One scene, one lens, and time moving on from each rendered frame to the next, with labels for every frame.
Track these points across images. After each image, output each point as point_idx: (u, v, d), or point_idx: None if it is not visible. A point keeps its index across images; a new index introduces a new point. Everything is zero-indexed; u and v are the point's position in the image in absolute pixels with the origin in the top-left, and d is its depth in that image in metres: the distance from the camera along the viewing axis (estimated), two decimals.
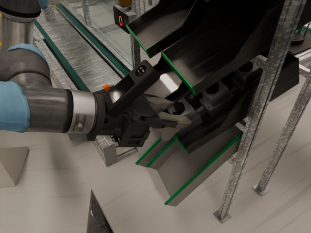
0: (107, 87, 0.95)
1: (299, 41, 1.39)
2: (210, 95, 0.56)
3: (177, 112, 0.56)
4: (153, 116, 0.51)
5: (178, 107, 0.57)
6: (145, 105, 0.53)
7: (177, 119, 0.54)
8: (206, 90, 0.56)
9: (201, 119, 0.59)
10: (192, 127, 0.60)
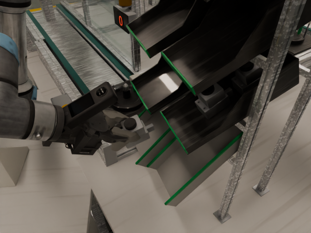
0: None
1: (299, 41, 1.39)
2: (206, 97, 0.56)
3: (129, 127, 0.63)
4: (107, 131, 0.57)
5: (130, 122, 0.63)
6: (101, 119, 0.58)
7: (128, 134, 0.61)
8: (201, 92, 0.57)
9: (148, 136, 0.67)
10: (140, 141, 0.67)
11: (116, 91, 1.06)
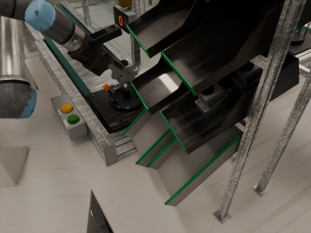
0: (107, 87, 0.95)
1: (299, 41, 1.39)
2: (206, 97, 0.56)
3: (123, 64, 0.93)
4: (112, 57, 0.86)
5: (124, 61, 0.94)
6: (107, 51, 0.88)
7: (124, 65, 0.91)
8: (201, 92, 0.57)
9: (134, 76, 0.98)
10: (128, 79, 0.97)
11: (116, 91, 1.06)
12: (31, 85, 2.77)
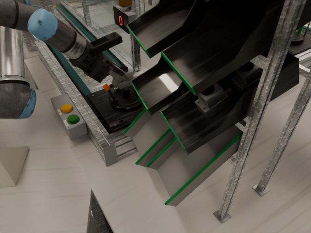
0: (107, 87, 0.95)
1: (299, 41, 1.39)
2: (206, 97, 0.56)
3: (124, 70, 0.95)
4: (112, 64, 0.88)
5: (124, 68, 0.96)
6: (108, 58, 0.90)
7: (124, 72, 0.93)
8: (201, 92, 0.57)
9: None
10: (129, 84, 0.99)
11: (116, 91, 1.06)
12: (31, 85, 2.77)
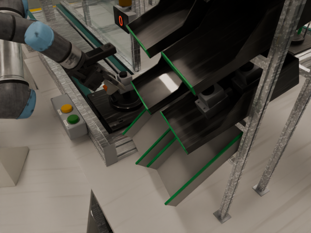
0: (107, 87, 0.95)
1: (299, 41, 1.39)
2: (206, 97, 0.56)
3: (123, 75, 0.96)
4: (107, 73, 0.91)
5: (123, 73, 0.97)
6: (102, 67, 0.93)
7: (119, 82, 0.95)
8: (201, 92, 0.57)
9: None
10: (129, 89, 1.00)
11: (116, 91, 1.06)
12: (31, 85, 2.77)
